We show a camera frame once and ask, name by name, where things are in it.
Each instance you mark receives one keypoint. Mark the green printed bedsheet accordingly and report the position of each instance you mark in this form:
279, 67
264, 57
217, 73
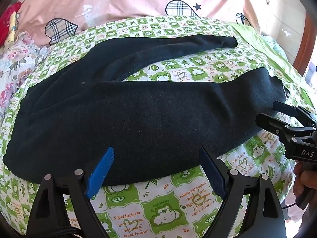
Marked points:
161, 208

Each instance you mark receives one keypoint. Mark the pink quilt with plaid hearts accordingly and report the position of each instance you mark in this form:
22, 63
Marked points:
123, 2

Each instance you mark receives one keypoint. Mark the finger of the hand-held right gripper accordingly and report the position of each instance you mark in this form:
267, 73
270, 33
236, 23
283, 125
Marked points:
287, 109
270, 122

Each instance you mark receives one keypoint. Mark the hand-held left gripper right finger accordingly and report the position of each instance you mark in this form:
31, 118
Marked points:
210, 171

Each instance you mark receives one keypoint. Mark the black pants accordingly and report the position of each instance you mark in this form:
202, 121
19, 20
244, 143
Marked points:
148, 119

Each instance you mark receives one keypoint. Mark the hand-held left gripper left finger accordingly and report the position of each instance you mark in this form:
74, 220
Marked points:
101, 171

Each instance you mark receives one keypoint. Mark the plain light green sheet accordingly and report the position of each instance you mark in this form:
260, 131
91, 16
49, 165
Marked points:
250, 33

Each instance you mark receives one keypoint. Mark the floral frilled cloth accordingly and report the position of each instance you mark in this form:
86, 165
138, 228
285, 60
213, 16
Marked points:
14, 62

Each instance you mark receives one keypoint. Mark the brown wooden frame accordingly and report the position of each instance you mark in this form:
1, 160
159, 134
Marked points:
307, 44

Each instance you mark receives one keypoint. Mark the red plush toy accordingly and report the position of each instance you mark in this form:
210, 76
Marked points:
7, 17

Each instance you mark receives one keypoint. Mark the person's right hand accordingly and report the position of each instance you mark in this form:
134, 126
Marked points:
300, 178

